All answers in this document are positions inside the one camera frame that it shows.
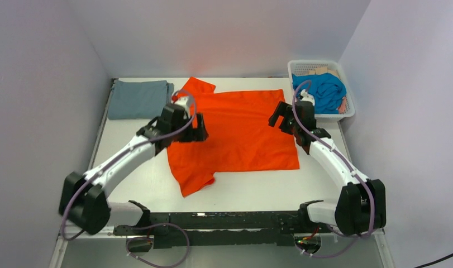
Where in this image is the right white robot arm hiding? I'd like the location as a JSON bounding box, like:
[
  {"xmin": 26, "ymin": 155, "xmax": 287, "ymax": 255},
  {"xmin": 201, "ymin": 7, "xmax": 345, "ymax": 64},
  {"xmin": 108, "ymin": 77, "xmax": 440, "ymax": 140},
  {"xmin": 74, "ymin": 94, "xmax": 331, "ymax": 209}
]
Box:
[{"xmin": 268, "ymin": 100, "xmax": 387, "ymax": 236}]

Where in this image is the orange t shirt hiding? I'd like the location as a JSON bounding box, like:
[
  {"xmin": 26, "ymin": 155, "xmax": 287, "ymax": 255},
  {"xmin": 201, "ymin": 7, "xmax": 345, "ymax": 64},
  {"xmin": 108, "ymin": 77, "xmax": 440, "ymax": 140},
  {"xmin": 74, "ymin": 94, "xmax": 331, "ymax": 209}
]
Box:
[{"xmin": 167, "ymin": 77, "xmax": 299, "ymax": 197}]

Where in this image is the blue t shirt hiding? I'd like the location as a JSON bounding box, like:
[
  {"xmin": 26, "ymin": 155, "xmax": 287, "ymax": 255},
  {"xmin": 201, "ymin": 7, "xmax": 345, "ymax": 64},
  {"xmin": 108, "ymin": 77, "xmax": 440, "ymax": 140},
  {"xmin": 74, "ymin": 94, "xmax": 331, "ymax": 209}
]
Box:
[{"xmin": 292, "ymin": 73, "xmax": 347, "ymax": 114}]

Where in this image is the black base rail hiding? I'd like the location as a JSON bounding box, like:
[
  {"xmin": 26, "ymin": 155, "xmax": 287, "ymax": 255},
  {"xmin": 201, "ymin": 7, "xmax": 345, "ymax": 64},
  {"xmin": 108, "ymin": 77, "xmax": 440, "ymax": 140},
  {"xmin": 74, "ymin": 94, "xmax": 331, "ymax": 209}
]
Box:
[{"xmin": 113, "ymin": 210, "xmax": 329, "ymax": 249}]

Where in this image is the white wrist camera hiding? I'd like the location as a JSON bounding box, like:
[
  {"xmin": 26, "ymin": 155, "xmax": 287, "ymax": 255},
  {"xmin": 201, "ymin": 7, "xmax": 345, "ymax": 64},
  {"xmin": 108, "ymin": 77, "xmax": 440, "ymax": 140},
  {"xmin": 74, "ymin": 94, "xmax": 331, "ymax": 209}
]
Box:
[
  {"xmin": 173, "ymin": 96, "xmax": 196, "ymax": 118},
  {"xmin": 299, "ymin": 91, "xmax": 315, "ymax": 106}
]

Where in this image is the black cable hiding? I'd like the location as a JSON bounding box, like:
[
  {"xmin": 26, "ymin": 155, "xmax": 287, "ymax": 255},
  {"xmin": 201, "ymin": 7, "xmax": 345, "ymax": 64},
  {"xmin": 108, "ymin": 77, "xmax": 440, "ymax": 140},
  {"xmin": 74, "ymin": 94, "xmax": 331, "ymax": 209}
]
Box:
[{"xmin": 411, "ymin": 247, "xmax": 453, "ymax": 268}]

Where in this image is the folded grey-blue t shirt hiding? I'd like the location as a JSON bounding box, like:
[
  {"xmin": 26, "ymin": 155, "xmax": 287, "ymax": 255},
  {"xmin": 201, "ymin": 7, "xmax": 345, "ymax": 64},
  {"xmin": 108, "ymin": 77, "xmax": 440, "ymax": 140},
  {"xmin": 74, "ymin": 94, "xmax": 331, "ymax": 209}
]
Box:
[{"xmin": 107, "ymin": 80, "xmax": 174, "ymax": 121}]

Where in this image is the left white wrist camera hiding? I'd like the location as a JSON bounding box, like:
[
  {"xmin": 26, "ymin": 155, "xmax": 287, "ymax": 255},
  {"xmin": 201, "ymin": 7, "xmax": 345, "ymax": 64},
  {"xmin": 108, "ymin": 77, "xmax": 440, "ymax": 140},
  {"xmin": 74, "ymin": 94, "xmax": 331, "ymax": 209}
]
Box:
[{"xmin": 173, "ymin": 96, "xmax": 196, "ymax": 118}]

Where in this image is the white plastic basket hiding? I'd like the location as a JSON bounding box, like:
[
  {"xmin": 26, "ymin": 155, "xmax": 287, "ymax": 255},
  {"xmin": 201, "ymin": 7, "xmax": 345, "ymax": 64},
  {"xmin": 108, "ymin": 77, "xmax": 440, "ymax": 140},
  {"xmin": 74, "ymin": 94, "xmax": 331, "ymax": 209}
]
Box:
[{"xmin": 288, "ymin": 60, "xmax": 355, "ymax": 121}]

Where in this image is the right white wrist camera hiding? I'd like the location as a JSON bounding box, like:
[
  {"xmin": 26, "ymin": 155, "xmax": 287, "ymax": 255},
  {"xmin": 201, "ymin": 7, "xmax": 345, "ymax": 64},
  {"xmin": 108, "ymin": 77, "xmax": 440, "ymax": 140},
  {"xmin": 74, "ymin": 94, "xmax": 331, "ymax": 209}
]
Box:
[{"xmin": 299, "ymin": 91, "xmax": 315, "ymax": 106}]

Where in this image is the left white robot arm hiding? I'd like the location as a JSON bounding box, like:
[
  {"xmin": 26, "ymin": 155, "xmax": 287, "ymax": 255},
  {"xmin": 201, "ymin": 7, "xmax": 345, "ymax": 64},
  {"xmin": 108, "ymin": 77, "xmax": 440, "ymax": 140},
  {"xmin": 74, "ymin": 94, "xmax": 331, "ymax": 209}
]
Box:
[{"xmin": 59, "ymin": 103, "xmax": 208, "ymax": 236}]

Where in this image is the aluminium table frame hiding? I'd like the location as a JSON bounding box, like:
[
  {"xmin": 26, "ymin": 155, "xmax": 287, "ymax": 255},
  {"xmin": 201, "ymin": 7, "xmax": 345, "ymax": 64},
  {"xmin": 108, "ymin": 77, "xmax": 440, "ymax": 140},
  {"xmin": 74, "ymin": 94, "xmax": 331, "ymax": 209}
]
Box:
[{"xmin": 49, "ymin": 78, "xmax": 394, "ymax": 267}]

